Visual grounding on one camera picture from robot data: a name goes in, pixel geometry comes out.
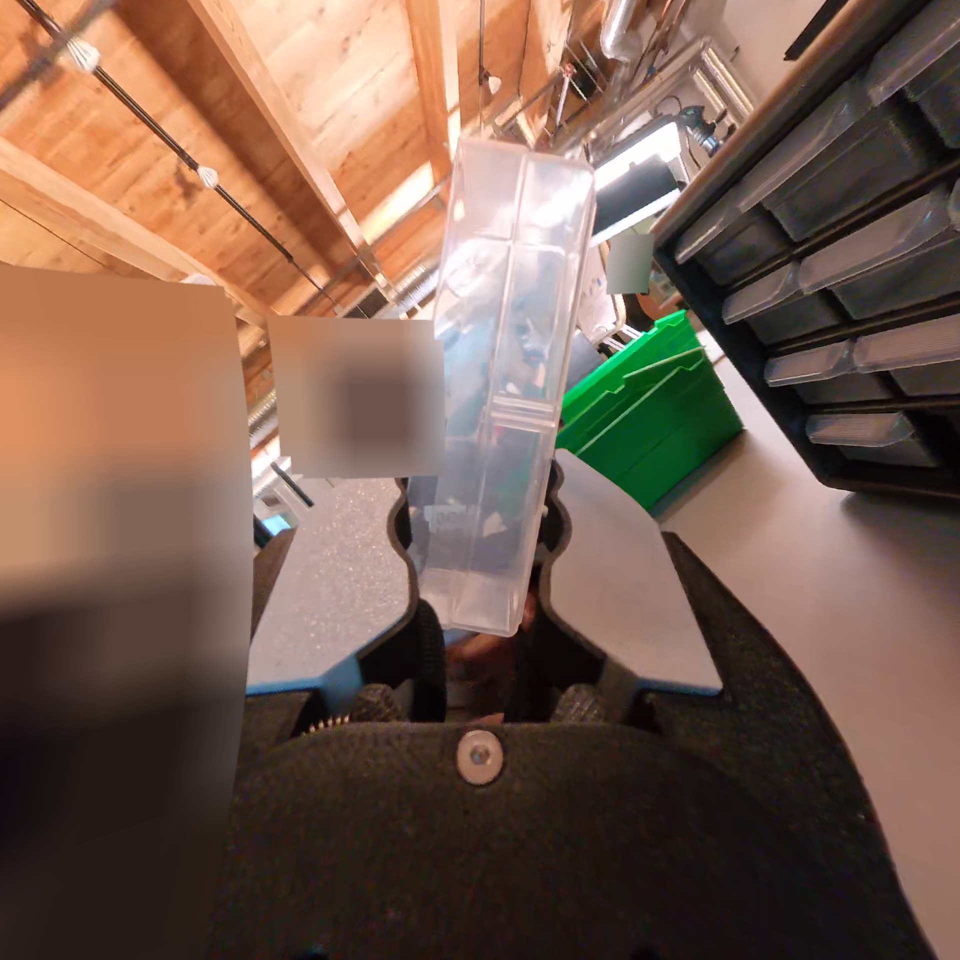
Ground green plastic bin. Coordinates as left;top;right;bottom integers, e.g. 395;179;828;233
558;309;745;515

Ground rows of clear cabinet drawers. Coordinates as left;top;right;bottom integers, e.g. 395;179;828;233
671;0;960;470

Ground led light panel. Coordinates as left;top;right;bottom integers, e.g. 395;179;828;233
592;120;687;245

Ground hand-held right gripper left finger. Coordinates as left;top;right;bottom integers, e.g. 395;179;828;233
247;476;419;695

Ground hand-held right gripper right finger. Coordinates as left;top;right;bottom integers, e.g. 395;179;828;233
538;448;723;699

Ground black drawer cabinet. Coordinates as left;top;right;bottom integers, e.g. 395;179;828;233
648;0;960;500

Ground clear plastic drawer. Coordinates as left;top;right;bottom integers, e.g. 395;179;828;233
408;135;597;639

